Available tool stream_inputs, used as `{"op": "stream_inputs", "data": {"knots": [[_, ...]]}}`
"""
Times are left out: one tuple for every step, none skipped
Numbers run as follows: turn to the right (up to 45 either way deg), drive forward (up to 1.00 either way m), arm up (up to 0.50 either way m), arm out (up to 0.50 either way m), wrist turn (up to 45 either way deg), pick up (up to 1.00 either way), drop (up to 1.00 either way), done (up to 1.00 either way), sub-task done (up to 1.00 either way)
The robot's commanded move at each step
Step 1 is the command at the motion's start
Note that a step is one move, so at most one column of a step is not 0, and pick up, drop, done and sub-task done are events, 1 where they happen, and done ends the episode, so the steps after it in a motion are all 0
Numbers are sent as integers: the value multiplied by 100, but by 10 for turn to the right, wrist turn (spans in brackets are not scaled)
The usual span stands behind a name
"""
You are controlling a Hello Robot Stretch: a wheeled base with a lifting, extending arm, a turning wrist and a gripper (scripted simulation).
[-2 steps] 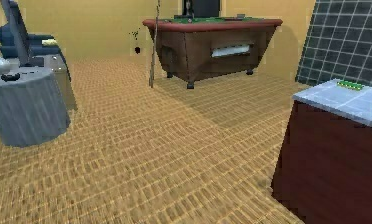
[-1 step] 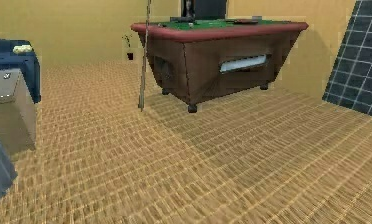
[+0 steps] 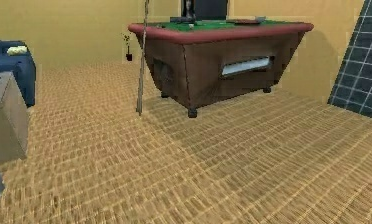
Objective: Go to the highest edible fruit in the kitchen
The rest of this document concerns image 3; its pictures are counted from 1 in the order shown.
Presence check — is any brown green pool table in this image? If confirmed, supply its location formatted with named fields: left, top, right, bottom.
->
left=127, top=17, right=315, bottom=119

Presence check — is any wooden cue stick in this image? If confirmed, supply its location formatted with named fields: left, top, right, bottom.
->
left=135, top=0, right=151, bottom=116

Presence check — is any small potted house plant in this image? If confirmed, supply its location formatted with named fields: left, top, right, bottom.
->
left=123, top=33, right=133, bottom=62

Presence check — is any dark flat object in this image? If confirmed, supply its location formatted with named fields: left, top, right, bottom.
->
left=169, top=16, right=195, bottom=24

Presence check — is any dark statuette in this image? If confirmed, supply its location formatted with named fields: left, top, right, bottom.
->
left=185, top=0, right=197, bottom=24

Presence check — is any red flat object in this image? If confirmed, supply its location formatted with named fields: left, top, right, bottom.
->
left=226, top=16, right=267, bottom=26

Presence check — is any blue sofa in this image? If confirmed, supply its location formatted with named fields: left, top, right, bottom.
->
left=0, top=40, right=37, bottom=108

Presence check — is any grey brown cabinet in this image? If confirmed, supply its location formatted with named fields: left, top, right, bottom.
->
left=0, top=71, right=30, bottom=165

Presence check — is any dark grid window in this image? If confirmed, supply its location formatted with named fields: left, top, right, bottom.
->
left=327, top=0, right=372, bottom=120

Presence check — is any pale yellow cushion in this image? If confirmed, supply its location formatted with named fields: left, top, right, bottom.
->
left=6, top=45, right=29, bottom=56

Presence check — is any dark framed wall picture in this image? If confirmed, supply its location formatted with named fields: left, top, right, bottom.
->
left=180, top=0, right=230, bottom=21

